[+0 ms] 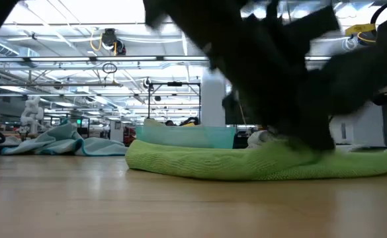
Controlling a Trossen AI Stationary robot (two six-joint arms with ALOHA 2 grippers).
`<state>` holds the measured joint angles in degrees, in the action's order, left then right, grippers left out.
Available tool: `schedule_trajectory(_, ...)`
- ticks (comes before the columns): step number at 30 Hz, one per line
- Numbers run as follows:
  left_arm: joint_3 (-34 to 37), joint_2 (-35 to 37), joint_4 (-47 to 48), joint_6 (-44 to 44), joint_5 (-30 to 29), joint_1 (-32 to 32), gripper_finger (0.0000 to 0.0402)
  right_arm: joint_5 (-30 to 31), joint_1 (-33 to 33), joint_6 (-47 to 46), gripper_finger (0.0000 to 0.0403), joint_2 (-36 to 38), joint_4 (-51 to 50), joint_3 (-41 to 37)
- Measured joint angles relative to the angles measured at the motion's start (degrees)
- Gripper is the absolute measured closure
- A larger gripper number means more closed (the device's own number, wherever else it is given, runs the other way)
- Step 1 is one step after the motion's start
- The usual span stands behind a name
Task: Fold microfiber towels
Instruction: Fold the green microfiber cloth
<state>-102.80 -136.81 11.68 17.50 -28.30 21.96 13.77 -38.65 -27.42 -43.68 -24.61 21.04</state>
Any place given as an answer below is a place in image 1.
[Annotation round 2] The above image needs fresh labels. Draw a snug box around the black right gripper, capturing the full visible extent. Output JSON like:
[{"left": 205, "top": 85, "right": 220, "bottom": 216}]
[{"left": 287, "top": 46, "right": 387, "bottom": 151}]

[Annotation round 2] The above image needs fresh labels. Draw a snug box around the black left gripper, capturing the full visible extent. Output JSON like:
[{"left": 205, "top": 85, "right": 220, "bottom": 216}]
[{"left": 142, "top": 0, "right": 341, "bottom": 133}]

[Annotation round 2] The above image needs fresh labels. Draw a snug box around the teal plastic bin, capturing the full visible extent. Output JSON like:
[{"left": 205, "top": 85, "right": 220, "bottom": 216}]
[{"left": 135, "top": 124, "right": 237, "bottom": 149}]

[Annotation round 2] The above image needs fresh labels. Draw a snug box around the bright green microfiber towel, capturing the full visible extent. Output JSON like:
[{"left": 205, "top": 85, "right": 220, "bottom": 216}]
[{"left": 125, "top": 102, "right": 387, "bottom": 182}]

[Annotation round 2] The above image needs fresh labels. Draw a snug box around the light blue microfiber towel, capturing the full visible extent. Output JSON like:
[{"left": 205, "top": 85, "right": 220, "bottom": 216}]
[{"left": 0, "top": 120, "right": 128, "bottom": 157}]

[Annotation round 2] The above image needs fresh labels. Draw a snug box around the white building column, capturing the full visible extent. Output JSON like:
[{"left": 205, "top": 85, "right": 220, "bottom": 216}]
[{"left": 200, "top": 67, "right": 228, "bottom": 128}]

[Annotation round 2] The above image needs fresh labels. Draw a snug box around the red background object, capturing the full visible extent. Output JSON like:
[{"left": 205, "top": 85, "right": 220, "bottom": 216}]
[{"left": 123, "top": 127, "right": 137, "bottom": 146}]

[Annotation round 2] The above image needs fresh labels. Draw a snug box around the black wall monitor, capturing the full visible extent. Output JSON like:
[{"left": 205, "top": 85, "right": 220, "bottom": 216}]
[{"left": 222, "top": 92, "right": 257, "bottom": 126}]

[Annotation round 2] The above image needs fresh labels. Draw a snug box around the yellow cable tag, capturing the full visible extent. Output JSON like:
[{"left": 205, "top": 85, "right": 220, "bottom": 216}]
[{"left": 344, "top": 22, "right": 378, "bottom": 38}]

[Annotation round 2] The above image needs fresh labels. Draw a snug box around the black hanging cable loop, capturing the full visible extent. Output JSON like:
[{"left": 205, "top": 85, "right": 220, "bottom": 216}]
[{"left": 102, "top": 62, "right": 118, "bottom": 75}]

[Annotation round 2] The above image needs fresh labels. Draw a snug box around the black ceiling cable reel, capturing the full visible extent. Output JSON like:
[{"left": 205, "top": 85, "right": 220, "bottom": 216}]
[{"left": 100, "top": 28, "right": 127, "bottom": 56}]

